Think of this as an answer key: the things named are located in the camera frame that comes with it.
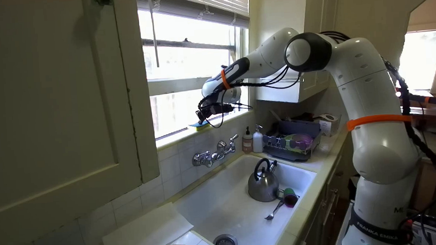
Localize blue and yellow sponge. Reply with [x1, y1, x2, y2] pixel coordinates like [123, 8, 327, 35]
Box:
[188, 119, 211, 132]

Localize bright window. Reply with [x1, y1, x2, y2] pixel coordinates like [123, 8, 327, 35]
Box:
[396, 29, 436, 93]

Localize brown pump soap bottle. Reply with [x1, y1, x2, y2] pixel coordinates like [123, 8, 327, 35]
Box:
[241, 126, 255, 154]

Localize white pump bottle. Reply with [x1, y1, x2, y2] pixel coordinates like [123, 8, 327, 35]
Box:
[251, 124, 265, 154]

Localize grey dish rack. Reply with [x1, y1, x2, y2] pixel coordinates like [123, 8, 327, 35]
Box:
[261, 118, 324, 164]

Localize green and purple bowl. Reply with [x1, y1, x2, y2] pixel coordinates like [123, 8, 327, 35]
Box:
[284, 132, 314, 152]

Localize white sink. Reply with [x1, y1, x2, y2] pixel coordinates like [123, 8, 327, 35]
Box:
[170, 149, 322, 245]

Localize white tissue box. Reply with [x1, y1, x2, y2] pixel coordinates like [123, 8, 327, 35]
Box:
[314, 112, 342, 138]

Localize green and maroon cup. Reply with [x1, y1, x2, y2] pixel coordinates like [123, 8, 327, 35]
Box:
[282, 186, 300, 209]

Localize metal fork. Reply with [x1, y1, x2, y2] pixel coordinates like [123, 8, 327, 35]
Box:
[263, 200, 286, 221]

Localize cream cabinet drawers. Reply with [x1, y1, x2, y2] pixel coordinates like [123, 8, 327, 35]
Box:
[292, 144, 360, 245]

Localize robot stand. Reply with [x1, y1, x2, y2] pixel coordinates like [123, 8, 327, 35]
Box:
[331, 196, 436, 245]

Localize chrome wall tap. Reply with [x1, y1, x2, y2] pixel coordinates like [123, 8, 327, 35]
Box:
[190, 133, 241, 169]

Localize white wall cabinet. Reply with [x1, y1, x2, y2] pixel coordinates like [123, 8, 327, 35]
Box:
[253, 70, 333, 106]

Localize steel kettle with black handle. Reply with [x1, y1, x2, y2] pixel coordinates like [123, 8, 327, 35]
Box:
[246, 157, 281, 204]

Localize cream wall cabinet door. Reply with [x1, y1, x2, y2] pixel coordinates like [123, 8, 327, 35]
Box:
[0, 0, 165, 245]

